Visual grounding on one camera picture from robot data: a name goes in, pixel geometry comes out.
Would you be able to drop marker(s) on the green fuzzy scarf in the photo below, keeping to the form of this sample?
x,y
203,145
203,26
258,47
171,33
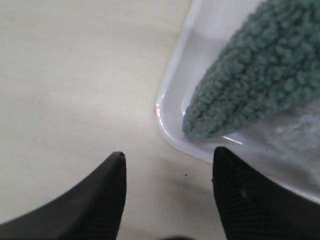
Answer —
x,y
271,63

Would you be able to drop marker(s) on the white rectangular plastic tray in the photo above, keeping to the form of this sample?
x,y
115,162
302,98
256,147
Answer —
x,y
208,26

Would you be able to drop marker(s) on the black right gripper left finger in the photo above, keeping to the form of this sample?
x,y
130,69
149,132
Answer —
x,y
91,210

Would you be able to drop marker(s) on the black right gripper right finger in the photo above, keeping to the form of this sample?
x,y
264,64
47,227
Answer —
x,y
253,207

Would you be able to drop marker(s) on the white plush snowman toy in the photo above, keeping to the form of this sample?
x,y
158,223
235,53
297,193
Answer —
x,y
296,130

